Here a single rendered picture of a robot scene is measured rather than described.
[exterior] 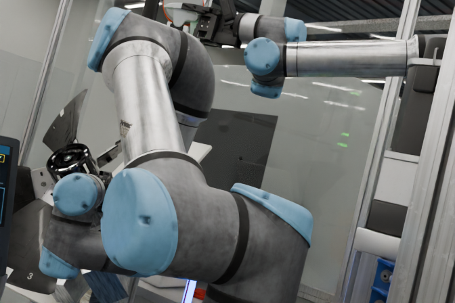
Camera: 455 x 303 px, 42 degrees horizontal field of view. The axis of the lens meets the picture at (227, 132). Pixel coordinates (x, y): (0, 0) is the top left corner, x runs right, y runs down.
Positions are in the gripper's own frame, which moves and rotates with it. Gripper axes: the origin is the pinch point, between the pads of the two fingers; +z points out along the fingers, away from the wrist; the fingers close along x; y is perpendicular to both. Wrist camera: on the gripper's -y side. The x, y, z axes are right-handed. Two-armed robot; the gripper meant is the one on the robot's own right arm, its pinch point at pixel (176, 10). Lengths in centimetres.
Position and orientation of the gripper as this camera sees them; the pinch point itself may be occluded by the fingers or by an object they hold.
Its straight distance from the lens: 155.9
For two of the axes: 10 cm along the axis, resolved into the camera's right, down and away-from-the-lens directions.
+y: -2.5, 9.7, -0.7
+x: 3.8, 1.7, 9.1
